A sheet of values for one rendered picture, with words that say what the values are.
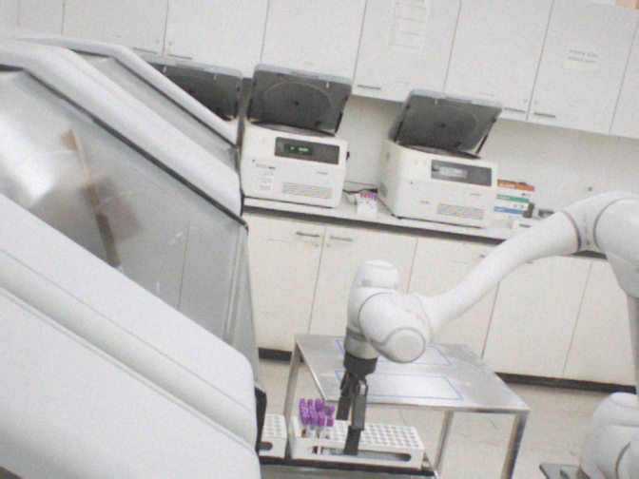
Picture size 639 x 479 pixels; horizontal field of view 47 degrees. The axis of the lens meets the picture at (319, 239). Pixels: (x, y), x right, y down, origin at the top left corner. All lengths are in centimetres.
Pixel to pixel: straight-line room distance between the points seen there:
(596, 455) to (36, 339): 176
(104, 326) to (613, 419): 166
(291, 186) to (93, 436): 354
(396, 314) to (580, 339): 322
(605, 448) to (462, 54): 272
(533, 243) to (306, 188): 235
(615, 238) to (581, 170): 339
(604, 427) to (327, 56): 268
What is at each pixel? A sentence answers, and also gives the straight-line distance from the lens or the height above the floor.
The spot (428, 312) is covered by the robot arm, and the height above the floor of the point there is 123.
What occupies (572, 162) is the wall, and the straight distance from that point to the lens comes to 497.
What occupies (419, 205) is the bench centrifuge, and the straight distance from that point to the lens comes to 402.
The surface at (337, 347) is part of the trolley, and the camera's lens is 232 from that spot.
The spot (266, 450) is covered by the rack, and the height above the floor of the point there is 81.
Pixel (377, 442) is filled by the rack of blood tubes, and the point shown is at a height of 86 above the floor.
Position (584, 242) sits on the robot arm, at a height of 138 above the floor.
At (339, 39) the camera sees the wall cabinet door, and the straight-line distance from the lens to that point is 412.
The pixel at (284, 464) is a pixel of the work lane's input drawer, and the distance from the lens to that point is 171.
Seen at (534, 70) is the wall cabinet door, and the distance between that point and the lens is 442.
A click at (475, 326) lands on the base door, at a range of 432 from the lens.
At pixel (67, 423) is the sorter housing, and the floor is 149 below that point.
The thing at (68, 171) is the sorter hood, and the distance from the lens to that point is 85.
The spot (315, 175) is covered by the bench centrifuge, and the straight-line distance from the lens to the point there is 388.
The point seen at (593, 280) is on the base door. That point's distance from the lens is 450.
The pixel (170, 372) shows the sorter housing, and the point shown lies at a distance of 50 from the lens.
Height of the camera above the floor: 168
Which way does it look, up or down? 14 degrees down
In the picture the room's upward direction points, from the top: 9 degrees clockwise
